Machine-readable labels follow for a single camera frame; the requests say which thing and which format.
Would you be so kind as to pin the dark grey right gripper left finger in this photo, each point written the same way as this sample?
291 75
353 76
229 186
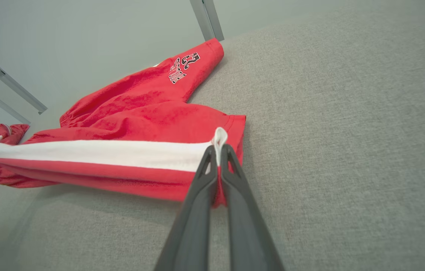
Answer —
193 226

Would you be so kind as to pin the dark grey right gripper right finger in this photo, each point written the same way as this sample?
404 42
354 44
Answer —
246 233

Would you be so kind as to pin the red and white basketball jersey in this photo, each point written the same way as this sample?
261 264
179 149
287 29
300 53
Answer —
9 133

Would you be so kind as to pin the red white-striped basketball shorts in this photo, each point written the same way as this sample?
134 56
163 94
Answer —
141 109

